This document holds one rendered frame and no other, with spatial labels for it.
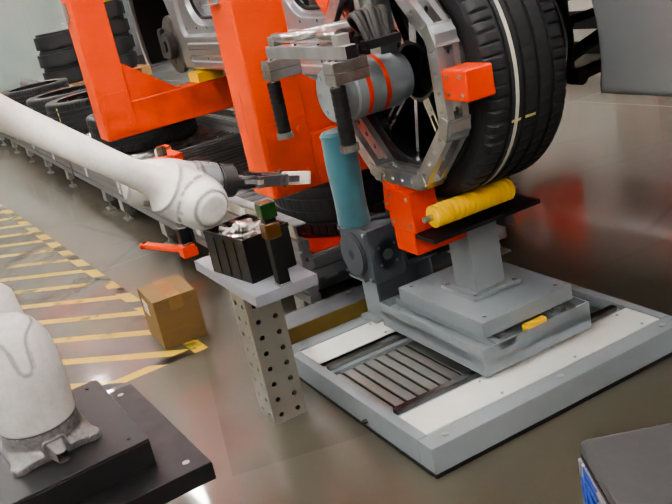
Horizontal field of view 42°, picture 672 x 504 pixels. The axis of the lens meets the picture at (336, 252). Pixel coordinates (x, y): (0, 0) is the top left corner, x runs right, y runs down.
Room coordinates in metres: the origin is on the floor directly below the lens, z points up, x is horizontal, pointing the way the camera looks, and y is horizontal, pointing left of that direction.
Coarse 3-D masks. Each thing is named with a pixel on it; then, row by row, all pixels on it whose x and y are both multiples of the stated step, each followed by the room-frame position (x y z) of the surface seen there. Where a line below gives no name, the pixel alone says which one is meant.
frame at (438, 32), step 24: (336, 0) 2.32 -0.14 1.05; (408, 0) 2.02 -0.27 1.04; (432, 0) 2.03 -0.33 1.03; (432, 24) 1.97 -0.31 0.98; (432, 48) 1.96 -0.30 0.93; (456, 48) 1.97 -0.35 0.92; (432, 72) 1.98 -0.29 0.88; (360, 120) 2.41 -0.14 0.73; (456, 120) 1.96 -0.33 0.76; (360, 144) 2.34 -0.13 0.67; (384, 144) 2.34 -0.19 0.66; (432, 144) 2.02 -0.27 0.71; (456, 144) 2.01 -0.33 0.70; (384, 168) 2.25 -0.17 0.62; (408, 168) 2.22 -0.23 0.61; (432, 168) 2.04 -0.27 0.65
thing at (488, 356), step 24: (384, 312) 2.44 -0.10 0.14; (408, 312) 2.39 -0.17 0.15; (552, 312) 2.14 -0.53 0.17; (576, 312) 2.13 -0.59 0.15; (408, 336) 2.33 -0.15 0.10; (432, 336) 2.21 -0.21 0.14; (456, 336) 2.16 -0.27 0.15; (504, 336) 2.05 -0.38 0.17; (528, 336) 2.06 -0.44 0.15; (552, 336) 2.10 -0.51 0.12; (456, 360) 2.12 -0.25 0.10; (480, 360) 2.02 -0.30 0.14; (504, 360) 2.03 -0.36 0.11
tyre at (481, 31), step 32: (448, 0) 2.03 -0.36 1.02; (480, 0) 1.99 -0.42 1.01; (512, 0) 2.01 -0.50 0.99; (544, 0) 2.04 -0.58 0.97; (352, 32) 2.45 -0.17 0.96; (480, 32) 1.96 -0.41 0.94; (512, 32) 1.98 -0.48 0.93; (544, 32) 2.02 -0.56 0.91; (512, 64) 1.96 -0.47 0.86; (544, 64) 2.00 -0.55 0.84; (512, 96) 1.96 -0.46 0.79; (544, 96) 2.01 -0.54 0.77; (480, 128) 1.99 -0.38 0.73; (512, 128) 1.99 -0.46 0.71; (544, 128) 2.05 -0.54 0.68; (480, 160) 2.01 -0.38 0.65; (512, 160) 2.06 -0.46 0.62; (448, 192) 2.15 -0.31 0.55
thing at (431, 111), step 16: (400, 16) 2.29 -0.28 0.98; (448, 16) 2.04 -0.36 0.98; (400, 32) 2.27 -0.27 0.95; (416, 32) 2.21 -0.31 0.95; (400, 48) 2.28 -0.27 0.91; (416, 48) 2.29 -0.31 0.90; (416, 64) 2.30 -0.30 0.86; (416, 80) 2.31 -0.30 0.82; (416, 96) 2.26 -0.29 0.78; (432, 96) 2.20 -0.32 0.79; (384, 112) 2.43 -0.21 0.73; (400, 112) 2.34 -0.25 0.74; (416, 112) 2.26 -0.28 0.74; (432, 112) 2.19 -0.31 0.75; (384, 128) 2.39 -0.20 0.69; (400, 128) 2.40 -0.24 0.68; (416, 128) 2.27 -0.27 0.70; (432, 128) 2.42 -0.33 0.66; (400, 144) 2.35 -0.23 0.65; (416, 144) 2.29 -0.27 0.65; (416, 160) 2.27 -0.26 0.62
